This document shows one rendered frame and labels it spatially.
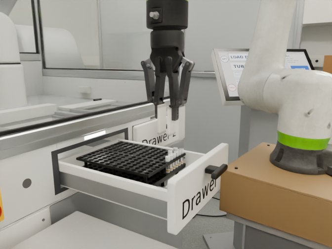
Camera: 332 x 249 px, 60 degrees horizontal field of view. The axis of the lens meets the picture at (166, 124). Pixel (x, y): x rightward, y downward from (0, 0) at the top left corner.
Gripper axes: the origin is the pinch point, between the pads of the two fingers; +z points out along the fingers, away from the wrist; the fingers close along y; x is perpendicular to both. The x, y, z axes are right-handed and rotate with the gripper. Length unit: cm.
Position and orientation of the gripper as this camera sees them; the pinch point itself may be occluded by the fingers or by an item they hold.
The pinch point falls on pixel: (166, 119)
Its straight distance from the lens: 68.3
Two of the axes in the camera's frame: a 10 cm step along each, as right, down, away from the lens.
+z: 0.0, 9.8, 2.2
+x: 5.1, -1.9, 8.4
